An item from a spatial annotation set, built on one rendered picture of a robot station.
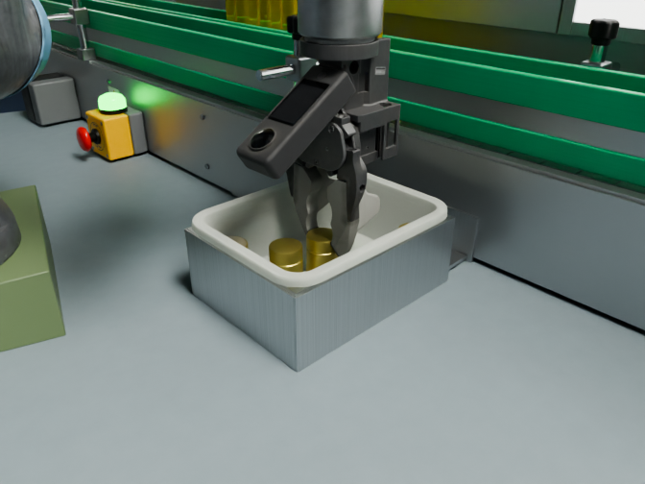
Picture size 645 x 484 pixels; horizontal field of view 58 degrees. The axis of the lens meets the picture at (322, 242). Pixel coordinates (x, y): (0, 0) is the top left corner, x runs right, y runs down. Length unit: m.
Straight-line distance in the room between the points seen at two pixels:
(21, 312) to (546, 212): 0.51
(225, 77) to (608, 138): 0.49
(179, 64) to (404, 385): 0.61
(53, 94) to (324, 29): 0.83
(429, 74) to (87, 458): 0.51
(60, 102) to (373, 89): 0.82
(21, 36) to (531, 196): 0.53
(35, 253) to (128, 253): 0.15
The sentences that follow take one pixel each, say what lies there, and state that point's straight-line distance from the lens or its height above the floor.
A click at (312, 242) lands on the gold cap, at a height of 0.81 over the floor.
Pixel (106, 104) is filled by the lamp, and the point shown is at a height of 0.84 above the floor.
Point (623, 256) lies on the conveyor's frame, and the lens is 0.61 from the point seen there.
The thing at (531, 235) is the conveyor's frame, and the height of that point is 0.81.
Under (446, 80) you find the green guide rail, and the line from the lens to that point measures 0.68.
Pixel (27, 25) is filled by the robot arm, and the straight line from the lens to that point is 0.68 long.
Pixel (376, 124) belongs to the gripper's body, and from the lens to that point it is 0.56.
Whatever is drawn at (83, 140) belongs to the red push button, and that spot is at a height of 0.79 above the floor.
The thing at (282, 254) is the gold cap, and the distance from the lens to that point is 0.56.
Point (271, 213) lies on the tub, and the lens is 0.64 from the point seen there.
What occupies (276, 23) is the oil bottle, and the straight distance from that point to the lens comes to 0.89.
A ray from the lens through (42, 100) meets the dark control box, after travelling 1.26.
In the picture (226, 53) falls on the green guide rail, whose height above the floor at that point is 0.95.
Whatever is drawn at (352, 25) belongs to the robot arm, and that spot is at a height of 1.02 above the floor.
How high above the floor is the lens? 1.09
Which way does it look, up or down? 28 degrees down
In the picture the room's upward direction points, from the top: straight up
